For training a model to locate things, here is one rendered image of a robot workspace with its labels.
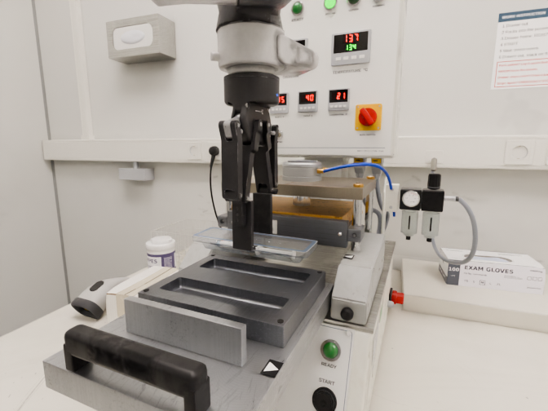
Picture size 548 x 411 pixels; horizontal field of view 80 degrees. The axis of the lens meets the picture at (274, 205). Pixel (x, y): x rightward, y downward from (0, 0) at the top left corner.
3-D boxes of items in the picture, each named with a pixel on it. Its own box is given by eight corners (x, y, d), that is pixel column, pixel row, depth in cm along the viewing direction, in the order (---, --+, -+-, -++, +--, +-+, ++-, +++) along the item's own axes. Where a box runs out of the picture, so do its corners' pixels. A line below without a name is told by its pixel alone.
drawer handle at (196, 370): (85, 357, 32) (80, 320, 31) (211, 405, 26) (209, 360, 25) (64, 369, 30) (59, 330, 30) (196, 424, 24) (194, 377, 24)
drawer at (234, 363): (214, 283, 59) (213, 241, 58) (333, 307, 50) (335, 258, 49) (46, 394, 32) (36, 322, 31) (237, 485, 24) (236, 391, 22)
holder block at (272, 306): (212, 267, 56) (212, 253, 56) (324, 286, 48) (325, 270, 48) (139, 310, 41) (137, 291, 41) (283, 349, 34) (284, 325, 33)
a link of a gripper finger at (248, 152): (264, 121, 44) (259, 117, 43) (254, 204, 43) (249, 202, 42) (238, 122, 45) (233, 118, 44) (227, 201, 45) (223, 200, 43)
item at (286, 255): (191, 249, 50) (190, 235, 49) (212, 239, 55) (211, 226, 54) (306, 268, 43) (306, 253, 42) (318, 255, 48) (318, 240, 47)
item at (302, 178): (271, 206, 87) (271, 156, 84) (395, 216, 74) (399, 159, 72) (222, 226, 65) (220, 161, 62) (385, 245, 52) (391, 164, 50)
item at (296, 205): (272, 212, 79) (272, 173, 77) (365, 220, 70) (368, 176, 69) (236, 227, 64) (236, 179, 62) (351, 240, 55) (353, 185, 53)
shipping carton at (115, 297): (156, 293, 96) (155, 264, 94) (194, 301, 91) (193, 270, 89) (104, 325, 78) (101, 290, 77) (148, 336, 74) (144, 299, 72)
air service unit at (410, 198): (382, 234, 76) (386, 171, 74) (452, 241, 70) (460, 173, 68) (380, 240, 72) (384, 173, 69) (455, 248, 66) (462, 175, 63)
